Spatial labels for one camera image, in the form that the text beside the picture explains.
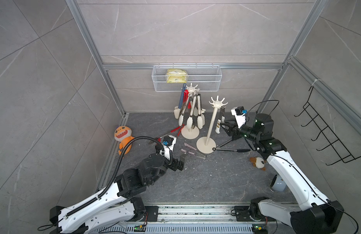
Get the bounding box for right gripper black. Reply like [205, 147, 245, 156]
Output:
[220, 118, 259, 143]

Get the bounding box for black tip steel tongs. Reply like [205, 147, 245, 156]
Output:
[212, 138, 251, 154]

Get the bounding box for pink tip small tongs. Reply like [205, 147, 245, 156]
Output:
[183, 143, 207, 159]

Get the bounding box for cream tongs yellow dots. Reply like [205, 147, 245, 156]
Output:
[215, 107, 225, 134]

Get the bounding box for cream utensil stand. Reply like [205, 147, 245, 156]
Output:
[197, 96, 228, 154]
[181, 83, 200, 139]

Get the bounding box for wide cream handle tongs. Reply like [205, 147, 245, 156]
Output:
[197, 94, 205, 129]

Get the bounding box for blue handle cream tongs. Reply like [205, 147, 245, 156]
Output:
[174, 83, 186, 120]

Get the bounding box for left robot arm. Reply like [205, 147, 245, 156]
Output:
[37, 135, 184, 234]

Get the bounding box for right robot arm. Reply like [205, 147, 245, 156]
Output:
[219, 106, 347, 234]

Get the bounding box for brown white small toy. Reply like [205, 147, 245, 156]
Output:
[249, 157, 266, 171]

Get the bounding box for small grey round speaker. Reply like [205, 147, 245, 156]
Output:
[270, 174, 287, 193]

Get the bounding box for orange shark plush toy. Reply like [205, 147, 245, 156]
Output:
[114, 126, 134, 155]

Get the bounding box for yellow packet in basket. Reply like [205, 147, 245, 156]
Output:
[166, 69, 188, 83]

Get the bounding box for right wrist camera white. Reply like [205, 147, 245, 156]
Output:
[231, 106, 248, 128]

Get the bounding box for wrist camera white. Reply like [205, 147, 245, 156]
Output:
[160, 135, 177, 161]
[231, 106, 248, 128]

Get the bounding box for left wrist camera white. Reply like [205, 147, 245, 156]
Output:
[160, 135, 177, 161]

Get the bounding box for white wire mesh basket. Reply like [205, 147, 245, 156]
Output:
[152, 65, 222, 92]

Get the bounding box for black wall hook rack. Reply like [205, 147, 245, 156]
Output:
[294, 86, 361, 166]

